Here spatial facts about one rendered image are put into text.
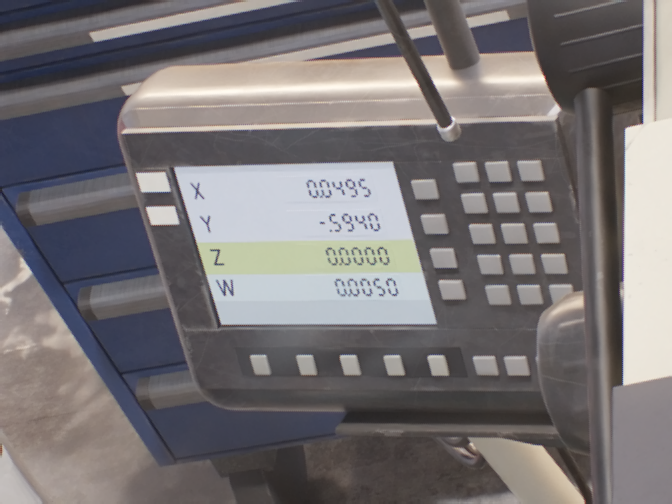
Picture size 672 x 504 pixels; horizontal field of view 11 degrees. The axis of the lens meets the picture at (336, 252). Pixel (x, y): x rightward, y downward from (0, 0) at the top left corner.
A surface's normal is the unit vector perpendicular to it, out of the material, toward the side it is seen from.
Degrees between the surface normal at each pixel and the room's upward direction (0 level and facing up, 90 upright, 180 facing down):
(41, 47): 90
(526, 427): 19
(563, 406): 64
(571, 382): 46
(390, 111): 15
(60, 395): 0
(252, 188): 71
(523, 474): 54
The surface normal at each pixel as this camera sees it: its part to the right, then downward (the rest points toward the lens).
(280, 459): 0.92, -0.16
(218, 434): -0.11, 0.75
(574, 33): -0.29, 0.13
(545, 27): -0.70, 0.09
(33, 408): -0.36, -0.65
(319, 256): -0.40, 0.50
